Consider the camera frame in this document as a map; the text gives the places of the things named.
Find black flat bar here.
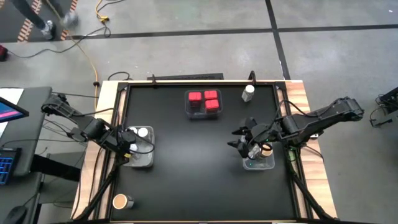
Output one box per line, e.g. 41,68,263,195
147,73,224,81

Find large clear plastic bin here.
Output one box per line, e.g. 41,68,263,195
242,144,276,171

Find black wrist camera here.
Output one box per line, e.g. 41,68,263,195
256,124,276,142
123,130,137,146

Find yellow floor cable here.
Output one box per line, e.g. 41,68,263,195
46,0,109,102

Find dark mat orange stripes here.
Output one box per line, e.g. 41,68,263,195
0,0,80,43

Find person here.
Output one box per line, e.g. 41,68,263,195
11,0,79,40

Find black keyboard blue backlight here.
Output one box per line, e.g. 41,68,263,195
0,147,22,187

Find small translucent plastic bin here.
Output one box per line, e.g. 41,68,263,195
184,89,223,120

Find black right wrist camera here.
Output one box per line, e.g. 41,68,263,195
256,124,276,142

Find small monitor lit screen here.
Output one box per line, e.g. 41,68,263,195
0,96,30,124

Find black equipment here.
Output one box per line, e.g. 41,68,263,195
369,86,398,128

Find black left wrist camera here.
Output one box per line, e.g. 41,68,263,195
123,130,137,146

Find grey side desk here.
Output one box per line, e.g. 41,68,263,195
0,86,53,224

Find black table edge rail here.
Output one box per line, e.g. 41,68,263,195
119,82,285,88

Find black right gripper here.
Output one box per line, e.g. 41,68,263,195
227,116,282,158

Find black computer mouse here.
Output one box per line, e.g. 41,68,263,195
2,205,29,224

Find black frame strut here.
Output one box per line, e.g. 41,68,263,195
73,155,125,222
287,161,335,222

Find white plastic bin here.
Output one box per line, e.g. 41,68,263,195
123,125,155,168

